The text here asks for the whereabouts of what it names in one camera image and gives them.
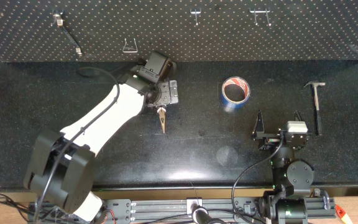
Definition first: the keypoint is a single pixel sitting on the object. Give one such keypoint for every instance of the black pegboard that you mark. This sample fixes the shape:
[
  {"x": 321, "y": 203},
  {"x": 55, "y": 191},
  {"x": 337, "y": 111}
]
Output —
[{"x": 228, "y": 37}]

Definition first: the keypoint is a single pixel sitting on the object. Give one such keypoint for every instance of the mounting rail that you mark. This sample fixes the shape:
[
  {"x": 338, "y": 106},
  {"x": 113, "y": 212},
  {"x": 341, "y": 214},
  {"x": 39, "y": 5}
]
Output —
[{"x": 166, "y": 208}]

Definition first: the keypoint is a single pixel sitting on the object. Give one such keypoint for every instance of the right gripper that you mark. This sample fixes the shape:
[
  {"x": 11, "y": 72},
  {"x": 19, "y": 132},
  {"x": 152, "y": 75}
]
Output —
[{"x": 269, "y": 137}]

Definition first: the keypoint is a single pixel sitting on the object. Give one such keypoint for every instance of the roll of blue tape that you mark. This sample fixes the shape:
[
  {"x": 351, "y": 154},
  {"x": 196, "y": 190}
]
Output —
[{"x": 228, "y": 101}]

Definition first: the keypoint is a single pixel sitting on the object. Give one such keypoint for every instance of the metal hook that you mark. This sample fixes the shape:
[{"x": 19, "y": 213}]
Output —
[
  {"x": 57, "y": 12},
  {"x": 259, "y": 11},
  {"x": 195, "y": 13},
  {"x": 130, "y": 51}
]

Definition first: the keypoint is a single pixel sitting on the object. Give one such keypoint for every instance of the black and white pliers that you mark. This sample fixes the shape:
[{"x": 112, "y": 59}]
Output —
[{"x": 162, "y": 119}]

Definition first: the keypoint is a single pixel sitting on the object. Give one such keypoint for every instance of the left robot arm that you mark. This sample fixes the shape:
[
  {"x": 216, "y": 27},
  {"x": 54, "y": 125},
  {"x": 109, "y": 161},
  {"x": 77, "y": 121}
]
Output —
[{"x": 110, "y": 115}]

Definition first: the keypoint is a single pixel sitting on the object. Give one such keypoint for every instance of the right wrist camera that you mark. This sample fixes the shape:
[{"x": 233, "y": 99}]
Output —
[{"x": 296, "y": 127}]

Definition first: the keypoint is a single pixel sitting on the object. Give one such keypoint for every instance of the wrench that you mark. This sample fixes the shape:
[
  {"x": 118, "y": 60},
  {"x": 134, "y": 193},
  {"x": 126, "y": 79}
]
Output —
[{"x": 68, "y": 35}]

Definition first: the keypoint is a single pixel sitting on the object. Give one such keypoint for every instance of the hammer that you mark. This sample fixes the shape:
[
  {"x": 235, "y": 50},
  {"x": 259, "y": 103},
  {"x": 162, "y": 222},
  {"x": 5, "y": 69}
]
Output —
[{"x": 316, "y": 102}]

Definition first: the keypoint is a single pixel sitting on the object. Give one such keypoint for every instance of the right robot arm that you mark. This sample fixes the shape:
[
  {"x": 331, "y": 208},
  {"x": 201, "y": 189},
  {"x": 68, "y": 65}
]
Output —
[{"x": 294, "y": 180}]

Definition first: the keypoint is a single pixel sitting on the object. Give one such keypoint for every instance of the red and yellow object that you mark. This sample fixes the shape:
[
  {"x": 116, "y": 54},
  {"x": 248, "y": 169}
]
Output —
[{"x": 340, "y": 211}]

